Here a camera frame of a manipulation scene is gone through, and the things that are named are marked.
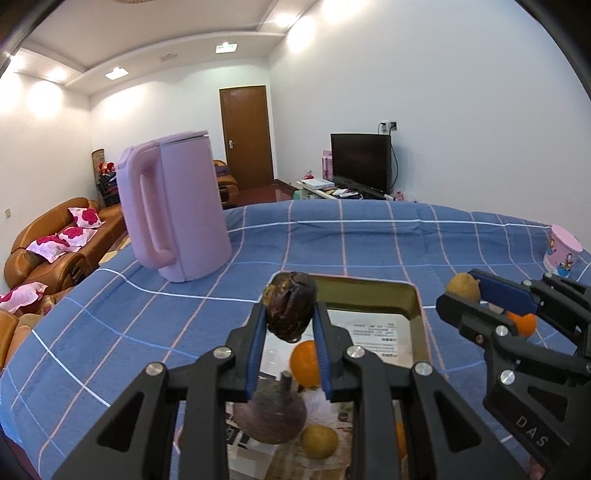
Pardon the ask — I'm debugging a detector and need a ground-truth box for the orange leather sofa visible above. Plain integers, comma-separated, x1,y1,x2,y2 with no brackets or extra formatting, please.
0,284,75,370
213,160,240,209
4,198,127,289

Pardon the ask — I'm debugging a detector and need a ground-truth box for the black television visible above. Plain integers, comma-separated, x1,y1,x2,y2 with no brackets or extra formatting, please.
329,133,393,195

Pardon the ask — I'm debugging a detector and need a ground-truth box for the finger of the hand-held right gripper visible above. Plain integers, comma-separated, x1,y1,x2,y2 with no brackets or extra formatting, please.
468,270,591,361
436,293,591,468

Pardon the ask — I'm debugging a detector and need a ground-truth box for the pink electric kettle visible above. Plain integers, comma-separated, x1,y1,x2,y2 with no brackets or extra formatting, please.
115,130,233,283

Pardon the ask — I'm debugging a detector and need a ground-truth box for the large orange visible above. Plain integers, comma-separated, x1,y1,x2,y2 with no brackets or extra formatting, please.
505,311,539,337

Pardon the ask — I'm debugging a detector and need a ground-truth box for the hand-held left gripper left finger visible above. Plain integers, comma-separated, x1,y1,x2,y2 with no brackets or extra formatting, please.
51,302,269,480

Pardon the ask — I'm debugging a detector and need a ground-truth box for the white television stand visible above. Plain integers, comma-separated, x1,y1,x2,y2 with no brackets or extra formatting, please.
295,176,402,202

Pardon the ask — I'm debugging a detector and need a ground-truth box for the dark wrinkled passion fruit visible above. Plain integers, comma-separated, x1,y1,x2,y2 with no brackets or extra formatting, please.
262,271,318,343

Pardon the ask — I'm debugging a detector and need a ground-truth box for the pink cartoon cup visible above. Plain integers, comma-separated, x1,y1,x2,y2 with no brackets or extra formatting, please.
543,224,583,278

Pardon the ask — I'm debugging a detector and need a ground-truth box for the black power cable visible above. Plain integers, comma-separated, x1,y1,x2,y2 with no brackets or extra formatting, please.
390,131,399,195

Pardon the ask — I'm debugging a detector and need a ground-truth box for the blue checked blanket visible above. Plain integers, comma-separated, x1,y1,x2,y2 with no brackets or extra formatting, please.
0,200,591,480

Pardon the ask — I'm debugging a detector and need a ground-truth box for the purple round fruit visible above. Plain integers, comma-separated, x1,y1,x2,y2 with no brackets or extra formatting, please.
233,371,308,445

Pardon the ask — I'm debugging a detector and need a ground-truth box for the small orange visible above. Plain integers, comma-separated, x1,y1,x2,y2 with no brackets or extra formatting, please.
289,340,321,388

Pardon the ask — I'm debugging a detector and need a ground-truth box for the black storage rack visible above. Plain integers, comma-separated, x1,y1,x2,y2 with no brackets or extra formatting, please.
97,178,122,208

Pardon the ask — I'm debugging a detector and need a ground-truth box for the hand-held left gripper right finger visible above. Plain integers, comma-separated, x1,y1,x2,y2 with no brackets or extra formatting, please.
313,301,532,480

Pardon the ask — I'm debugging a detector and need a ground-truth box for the pink floral pillow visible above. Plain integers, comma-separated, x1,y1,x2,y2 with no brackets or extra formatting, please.
0,282,49,313
58,226,98,245
68,207,103,229
26,235,81,263

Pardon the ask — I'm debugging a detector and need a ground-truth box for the pink tin box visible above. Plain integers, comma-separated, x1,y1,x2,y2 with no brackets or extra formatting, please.
171,274,431,480

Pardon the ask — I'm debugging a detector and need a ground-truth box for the brown wooden door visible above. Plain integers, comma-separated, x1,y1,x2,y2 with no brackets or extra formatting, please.
219,85,275,190

